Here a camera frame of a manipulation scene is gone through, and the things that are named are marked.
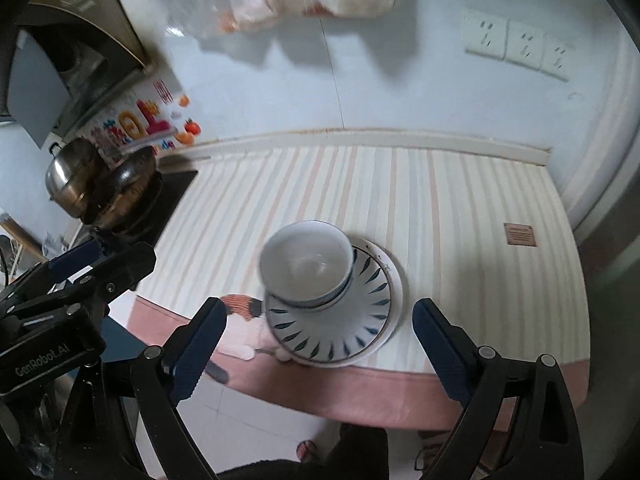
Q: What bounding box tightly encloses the stainless steel pot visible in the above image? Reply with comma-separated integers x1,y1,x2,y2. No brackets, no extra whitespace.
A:
44,138,108,218

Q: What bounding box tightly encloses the wall socket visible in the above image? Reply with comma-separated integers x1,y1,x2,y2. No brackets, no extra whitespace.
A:
461,9,509,61
504,20,544,70
540,34,577,81

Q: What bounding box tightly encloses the white bowl dark rim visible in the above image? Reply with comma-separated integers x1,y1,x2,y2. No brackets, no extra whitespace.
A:
268,260,355,310

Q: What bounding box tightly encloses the white plate with floral print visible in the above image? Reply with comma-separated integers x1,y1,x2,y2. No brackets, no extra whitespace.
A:
278,236,406,370

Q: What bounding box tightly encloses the black wok with food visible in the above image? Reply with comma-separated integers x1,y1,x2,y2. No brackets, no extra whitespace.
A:
80,146,156,230

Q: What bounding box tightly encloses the striped cat table mat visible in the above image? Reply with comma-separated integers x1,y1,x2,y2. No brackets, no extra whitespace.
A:
126,146,590,429

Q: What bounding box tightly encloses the left wall socket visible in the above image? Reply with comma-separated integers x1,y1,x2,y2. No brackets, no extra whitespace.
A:
461,9,509,61

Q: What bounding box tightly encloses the right wall socket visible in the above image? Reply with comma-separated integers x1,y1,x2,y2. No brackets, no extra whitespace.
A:
540,34,577,81

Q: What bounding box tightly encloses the black induction cooktop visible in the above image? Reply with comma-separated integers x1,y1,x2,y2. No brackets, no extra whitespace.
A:
92,170,198,257

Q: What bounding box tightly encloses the white bowl blue pattern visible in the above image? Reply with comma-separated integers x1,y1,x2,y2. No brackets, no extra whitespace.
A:
258,220,355,309

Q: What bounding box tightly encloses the glass sliding door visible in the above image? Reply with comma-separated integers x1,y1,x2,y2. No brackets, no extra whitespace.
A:
576,136,639,479

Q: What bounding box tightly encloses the middle wall socket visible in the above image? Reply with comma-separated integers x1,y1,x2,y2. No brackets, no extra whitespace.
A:
504,20,544,70

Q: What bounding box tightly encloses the black range hood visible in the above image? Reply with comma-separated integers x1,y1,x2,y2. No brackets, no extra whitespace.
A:
1,0,149,148

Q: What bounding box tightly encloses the colourful wall sticker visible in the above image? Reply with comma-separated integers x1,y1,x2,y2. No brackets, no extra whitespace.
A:
77,72,206,166

